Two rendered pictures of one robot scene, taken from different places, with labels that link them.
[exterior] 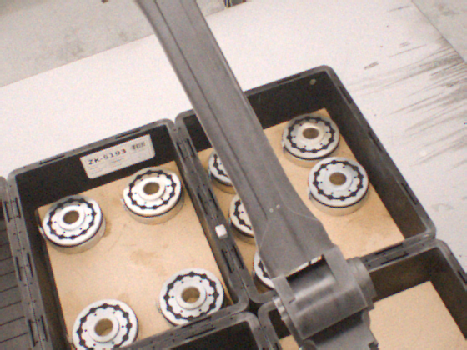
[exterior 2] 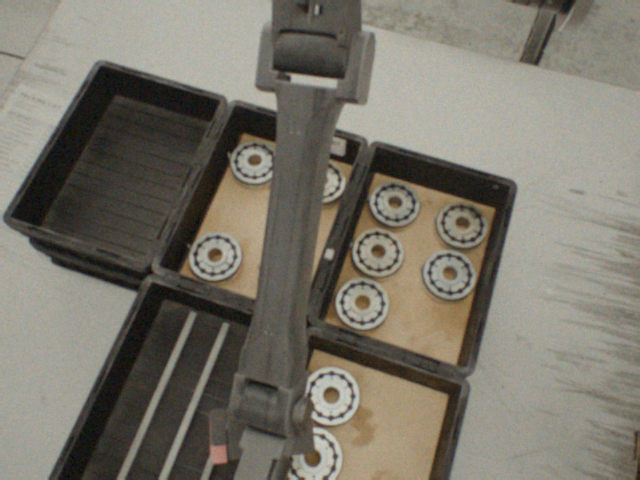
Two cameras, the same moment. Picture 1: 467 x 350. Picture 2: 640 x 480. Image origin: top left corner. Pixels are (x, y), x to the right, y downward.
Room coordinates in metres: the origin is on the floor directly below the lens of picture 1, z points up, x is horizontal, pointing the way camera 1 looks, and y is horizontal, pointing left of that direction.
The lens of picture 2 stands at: (0.25, -0.15, 1.95)
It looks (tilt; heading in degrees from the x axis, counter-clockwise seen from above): 67 degrees down; 29
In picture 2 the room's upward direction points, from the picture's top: 2 degrees clockwise
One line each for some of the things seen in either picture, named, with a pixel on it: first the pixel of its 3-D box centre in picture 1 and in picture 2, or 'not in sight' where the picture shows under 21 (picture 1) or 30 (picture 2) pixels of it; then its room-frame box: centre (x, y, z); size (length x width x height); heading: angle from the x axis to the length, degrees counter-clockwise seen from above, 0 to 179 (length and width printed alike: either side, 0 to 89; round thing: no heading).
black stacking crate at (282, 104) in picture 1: (297, 192); (412, 260); (0.70, -0.10, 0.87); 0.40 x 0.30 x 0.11; 12
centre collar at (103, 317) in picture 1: (103, 327); (215, 255); (0.52, 0.23, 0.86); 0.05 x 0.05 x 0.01
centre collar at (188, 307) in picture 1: (191, 295); not in sight; (0.55, 0.10, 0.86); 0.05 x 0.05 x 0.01
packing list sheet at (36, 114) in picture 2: not in sight; (24, 147); (0.55, 0.84, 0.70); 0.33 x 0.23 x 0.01; 14
